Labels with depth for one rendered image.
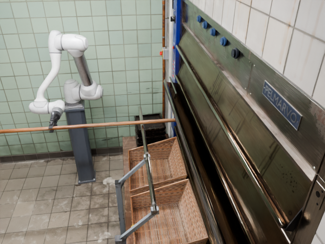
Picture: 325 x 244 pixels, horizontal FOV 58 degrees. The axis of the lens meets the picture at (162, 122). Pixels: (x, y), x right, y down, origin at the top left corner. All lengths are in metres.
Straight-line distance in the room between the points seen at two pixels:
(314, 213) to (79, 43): 2.13
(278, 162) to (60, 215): 2.69
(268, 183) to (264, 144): 0.14
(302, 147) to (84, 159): 2.81
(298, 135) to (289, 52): 0.24
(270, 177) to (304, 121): 0.26
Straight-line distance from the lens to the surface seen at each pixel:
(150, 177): 1.89
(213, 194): 1.48
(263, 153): 1.13
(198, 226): 2.15
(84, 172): 3.57
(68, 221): 3.32
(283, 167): 1.03
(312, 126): 0.88
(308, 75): 0.86
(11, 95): 3.79
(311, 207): 0.92
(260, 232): 1.24
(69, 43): 2.58
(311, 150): 0.90
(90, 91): 2.93
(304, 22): 0.89
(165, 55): 3.07
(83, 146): 3.35
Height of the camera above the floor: 2.45
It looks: 32 degrees down
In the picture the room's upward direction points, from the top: straight up
